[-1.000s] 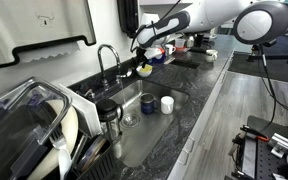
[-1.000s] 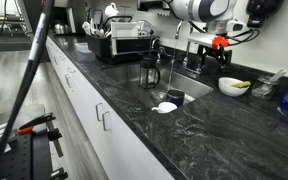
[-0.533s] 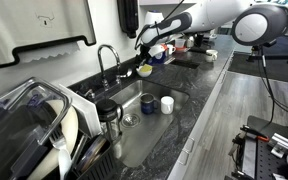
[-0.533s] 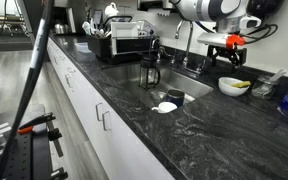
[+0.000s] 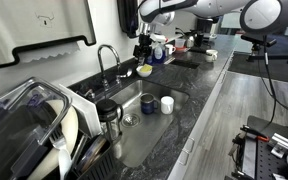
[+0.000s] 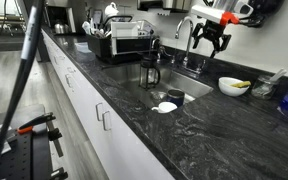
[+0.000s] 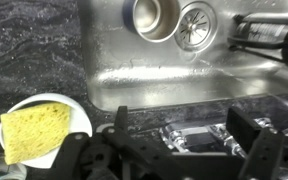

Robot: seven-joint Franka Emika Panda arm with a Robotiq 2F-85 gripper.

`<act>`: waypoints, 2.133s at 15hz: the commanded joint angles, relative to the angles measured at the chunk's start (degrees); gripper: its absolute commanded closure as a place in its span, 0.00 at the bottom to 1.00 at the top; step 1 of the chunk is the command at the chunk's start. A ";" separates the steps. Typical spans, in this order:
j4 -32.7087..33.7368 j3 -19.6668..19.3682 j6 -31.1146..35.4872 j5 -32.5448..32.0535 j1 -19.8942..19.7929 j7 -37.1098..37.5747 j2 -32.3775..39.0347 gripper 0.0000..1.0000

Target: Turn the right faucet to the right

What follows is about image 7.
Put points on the stainless steel sink basin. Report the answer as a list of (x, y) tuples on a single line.
[(134, 73)]

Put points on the white ceramic bowl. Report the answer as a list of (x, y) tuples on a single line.
[(80, 120)]

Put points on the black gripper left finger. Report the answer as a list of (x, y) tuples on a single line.
[(121, 118)]

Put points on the yellow sponge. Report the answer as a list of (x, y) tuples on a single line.
[(34, 130)]

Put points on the dark blue steel mug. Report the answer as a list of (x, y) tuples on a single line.
[(152, 16)]

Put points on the black glass french press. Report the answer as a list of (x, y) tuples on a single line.
[(264, 31)]

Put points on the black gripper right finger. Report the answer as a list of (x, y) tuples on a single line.
[(240, 121)]

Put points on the sink drain strainer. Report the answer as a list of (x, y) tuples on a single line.
[(195, 25)]

